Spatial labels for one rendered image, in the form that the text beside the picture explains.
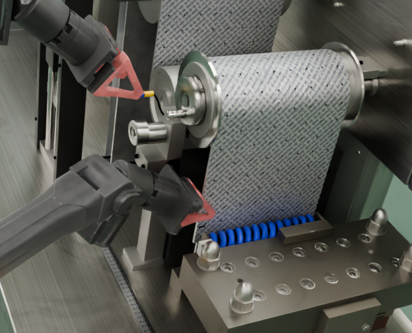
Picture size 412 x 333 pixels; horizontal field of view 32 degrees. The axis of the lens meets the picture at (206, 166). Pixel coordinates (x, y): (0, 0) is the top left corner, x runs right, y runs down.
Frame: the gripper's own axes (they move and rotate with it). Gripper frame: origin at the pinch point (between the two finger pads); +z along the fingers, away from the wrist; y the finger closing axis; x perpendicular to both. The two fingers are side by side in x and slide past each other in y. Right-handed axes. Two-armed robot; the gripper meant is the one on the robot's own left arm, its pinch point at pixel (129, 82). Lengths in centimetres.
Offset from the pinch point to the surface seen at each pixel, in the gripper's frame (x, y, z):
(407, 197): 16, -101, 221
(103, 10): -3, -70, 29
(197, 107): 3.8, 3.0, 9.6
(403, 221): 8, -87, 211
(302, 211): 1.7, 5.3, 41.4
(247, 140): 5.1, 5.5, 19.2
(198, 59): 8.7, -2.3, 7.6
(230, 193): -3.2, 5.5, 24.9
